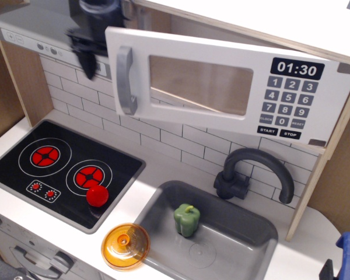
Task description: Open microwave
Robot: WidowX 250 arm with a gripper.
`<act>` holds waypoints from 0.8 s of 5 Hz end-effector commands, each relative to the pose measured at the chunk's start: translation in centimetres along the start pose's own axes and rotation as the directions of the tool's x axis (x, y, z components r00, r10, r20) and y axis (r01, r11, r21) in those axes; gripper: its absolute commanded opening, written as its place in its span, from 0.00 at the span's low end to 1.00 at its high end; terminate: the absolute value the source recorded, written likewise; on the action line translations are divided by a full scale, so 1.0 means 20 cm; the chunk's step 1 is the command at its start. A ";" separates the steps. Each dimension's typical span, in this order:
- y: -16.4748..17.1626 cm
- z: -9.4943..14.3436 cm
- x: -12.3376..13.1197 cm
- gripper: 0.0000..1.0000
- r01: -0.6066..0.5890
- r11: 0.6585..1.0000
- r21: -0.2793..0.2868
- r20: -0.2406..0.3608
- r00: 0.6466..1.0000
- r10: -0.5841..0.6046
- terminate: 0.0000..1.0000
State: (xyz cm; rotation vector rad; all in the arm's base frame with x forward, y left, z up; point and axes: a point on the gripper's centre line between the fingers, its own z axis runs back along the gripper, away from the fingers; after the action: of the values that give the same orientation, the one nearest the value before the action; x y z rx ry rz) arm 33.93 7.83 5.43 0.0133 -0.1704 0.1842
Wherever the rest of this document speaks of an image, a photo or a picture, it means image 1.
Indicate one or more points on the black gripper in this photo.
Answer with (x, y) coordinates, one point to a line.
(90, 40)

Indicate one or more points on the grey microwave door handle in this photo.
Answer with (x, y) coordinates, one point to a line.
(128, 102)

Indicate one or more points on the white toy microwave door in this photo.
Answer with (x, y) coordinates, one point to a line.
(229, 86)

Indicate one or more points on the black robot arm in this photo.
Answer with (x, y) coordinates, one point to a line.
(100, 4)

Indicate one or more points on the grey toy range hood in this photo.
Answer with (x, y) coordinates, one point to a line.
(41, 26)

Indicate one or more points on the black toy stove top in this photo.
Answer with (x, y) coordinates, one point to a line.
(53, 167)

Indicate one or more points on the red toy tomato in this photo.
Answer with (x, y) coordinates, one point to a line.
(97, 196)

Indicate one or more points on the green toy bell pepper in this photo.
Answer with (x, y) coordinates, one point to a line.
(186, 219)

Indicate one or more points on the dark grey toy faucet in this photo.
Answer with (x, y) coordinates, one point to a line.
(232, 182)

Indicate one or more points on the orange transparent pot lid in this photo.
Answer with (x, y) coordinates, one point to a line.
(125, 246)

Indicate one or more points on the grey toy oven front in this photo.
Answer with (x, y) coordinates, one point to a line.
(48, 252)

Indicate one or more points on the grey toy sink basin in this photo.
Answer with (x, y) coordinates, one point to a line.
(229, 243)

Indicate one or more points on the black clamp piece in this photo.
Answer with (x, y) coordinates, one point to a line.
(327, 272)

